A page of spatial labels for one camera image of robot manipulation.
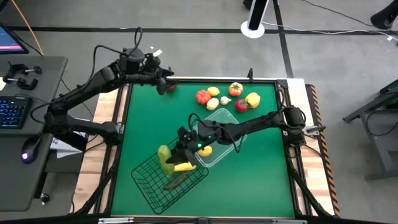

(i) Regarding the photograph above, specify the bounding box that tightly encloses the pale yellow oval fruit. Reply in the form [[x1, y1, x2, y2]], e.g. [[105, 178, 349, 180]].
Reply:
[[206, 97, 220, 111]]

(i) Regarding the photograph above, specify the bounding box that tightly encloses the yellow corn cob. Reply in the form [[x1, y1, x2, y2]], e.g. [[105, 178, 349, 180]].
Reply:
[[173, 161, 197, 173]]

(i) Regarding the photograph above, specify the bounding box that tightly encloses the clear plastic bin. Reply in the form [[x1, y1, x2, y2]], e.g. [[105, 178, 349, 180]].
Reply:
[[191, 108, 248, 169]]

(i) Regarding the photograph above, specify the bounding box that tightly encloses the orange cable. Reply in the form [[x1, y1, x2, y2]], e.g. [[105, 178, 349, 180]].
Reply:
[[11, 0, 44, 57]]

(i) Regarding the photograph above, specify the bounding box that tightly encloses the black pole white base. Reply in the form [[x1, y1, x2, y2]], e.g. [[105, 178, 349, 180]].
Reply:
[[240, 0, 270, 39]]

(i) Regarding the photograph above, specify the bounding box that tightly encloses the black stand foot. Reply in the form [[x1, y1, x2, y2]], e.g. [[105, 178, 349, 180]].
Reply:
[[369, 0, 398, 30]]

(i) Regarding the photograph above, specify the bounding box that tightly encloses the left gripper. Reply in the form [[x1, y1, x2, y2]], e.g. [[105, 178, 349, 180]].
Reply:
[[124, 68, 175, 96]]

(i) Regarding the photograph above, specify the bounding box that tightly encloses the white floor cable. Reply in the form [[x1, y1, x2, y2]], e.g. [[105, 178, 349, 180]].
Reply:
[[261, 21, 398, 43]]

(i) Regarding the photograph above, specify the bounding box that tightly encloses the green table mat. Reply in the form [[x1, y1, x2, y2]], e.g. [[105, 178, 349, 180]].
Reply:
[[111, 81, 295, 218]]

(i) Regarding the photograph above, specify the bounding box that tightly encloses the black orange striped strip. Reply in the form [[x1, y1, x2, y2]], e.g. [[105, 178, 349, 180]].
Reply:
[[306, 83, 341, 217]]

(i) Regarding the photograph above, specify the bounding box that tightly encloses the grey metal stand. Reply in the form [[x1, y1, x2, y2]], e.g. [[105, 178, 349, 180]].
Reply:
[[341, 90, 398, 181]]

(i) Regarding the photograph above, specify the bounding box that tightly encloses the yellow-orange round fruit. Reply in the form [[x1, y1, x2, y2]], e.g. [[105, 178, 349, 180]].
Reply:
[[198, 145, 213, 157]]

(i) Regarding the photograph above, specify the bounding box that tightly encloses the black mouse with light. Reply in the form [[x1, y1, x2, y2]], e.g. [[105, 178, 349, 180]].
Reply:
[[21, 136, 43, 165]]

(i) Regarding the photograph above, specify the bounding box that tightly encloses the orange-red ribbed pumpkin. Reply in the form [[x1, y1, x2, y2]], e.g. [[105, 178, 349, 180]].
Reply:
[[195, 90, 212, 106]]

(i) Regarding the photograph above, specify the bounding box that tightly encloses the red bell pepper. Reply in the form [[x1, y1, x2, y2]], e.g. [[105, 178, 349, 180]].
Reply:
[[234, 99, 249, 113]]

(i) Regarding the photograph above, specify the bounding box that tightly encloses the monitor with blue screen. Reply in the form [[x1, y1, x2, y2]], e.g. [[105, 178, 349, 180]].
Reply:
[[0, 23, 30, 55]]

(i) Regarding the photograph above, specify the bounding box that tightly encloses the grey desk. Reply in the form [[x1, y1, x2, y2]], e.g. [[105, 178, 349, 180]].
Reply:
[[0, 55, 69, 212]]

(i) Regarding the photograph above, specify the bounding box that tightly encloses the white paper sheet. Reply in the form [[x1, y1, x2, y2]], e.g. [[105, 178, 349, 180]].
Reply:
[[49, 136, 83, 159]]

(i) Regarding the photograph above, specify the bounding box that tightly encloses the backlit black keyboard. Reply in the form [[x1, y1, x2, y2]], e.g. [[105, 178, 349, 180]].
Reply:
[[0, 95, 34, 130]]

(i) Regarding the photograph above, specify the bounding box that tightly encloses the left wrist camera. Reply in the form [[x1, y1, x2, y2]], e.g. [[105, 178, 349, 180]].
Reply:
[[119, 47, 146, 75]]

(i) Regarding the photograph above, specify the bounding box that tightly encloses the yellow bell pepper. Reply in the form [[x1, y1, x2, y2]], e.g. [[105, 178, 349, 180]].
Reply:
[[244, 91, 261, 110]]

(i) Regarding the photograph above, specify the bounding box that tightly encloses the orange bell pepper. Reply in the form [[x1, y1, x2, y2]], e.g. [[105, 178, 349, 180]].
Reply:
[[228, 82, 244, 98]]

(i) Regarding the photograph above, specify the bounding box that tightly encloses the green leafy vegetable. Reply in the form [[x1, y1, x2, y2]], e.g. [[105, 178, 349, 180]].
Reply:
[[157, 144, 175, 179]]

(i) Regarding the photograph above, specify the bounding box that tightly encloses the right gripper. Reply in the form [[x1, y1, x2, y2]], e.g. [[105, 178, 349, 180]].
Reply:
[[166, 124, 208, 166]]

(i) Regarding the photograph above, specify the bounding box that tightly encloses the black C-clamp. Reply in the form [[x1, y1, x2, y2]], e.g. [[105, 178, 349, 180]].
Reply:
[[8, 63, 43, 76], [2, 75, 40, 91]]

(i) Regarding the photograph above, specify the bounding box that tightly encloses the black wire basket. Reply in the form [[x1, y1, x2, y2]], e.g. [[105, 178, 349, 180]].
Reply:
[[131, 136, 210, 215]]

